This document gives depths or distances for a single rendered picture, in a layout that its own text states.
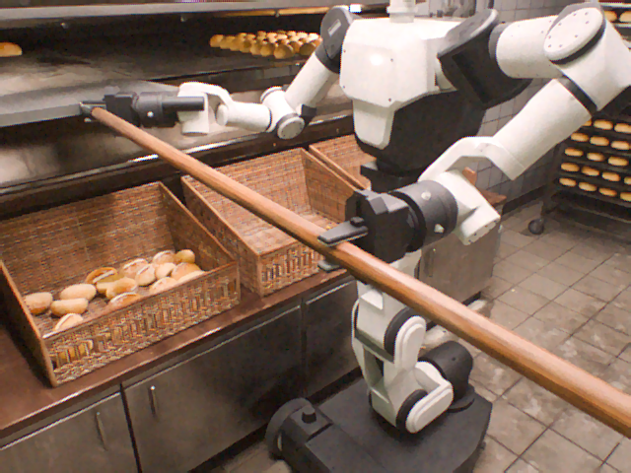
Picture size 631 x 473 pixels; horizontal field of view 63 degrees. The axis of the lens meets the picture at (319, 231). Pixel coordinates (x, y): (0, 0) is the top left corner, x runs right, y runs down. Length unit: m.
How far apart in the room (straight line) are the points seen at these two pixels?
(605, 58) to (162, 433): 1.41
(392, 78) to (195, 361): 0.95
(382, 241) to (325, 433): 1.17
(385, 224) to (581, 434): 1.68
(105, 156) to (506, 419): 1.70
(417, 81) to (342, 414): 1.17
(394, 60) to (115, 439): 1.19
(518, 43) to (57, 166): 1.33
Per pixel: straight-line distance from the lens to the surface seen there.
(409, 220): 0.68
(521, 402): 2.25
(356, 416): 1.83
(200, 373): 1.59
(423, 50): 1.06
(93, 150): 1.78
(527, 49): 0.88
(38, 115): 1.42
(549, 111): 0.75
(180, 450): 1.73
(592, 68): 0.76
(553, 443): 2.14
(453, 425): 1.85
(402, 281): 0.55
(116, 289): 1.67
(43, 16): 1.55
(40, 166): 1.74
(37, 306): 1.72
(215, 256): 1.64
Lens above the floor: 1.48
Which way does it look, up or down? 26 degrees down
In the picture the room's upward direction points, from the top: straight up
